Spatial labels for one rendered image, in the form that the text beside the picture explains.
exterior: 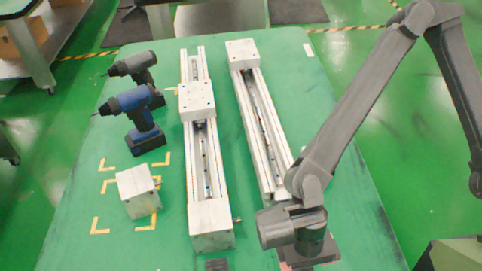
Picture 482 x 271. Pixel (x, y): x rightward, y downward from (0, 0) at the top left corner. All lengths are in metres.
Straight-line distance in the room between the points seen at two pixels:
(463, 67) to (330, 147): 0.32
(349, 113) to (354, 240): 0.38
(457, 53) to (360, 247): 0.48
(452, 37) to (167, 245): 0.79
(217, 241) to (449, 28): 0.67
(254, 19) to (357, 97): 1.91
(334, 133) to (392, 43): 0.21
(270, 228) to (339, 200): 0.40
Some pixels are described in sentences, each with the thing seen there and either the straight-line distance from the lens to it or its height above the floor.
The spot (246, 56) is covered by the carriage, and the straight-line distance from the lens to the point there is 1.30.
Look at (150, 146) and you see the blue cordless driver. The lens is 1.14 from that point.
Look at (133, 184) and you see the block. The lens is 0.95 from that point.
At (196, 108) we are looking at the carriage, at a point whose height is 0.90.
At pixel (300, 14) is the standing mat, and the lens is 3.83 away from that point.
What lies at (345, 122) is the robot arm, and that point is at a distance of 0.64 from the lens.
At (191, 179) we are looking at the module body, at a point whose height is 0.86.
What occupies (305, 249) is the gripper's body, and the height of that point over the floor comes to 0.96.
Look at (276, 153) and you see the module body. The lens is 1.01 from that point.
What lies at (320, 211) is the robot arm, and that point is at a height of 1.04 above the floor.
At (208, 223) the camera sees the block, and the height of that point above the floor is 0.87.
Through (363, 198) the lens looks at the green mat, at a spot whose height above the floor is 0.78.
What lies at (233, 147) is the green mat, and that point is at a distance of 1.10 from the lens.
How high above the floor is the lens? 1.55
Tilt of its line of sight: 42 degrees down
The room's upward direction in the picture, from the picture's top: 6 degrees counter-clockwise
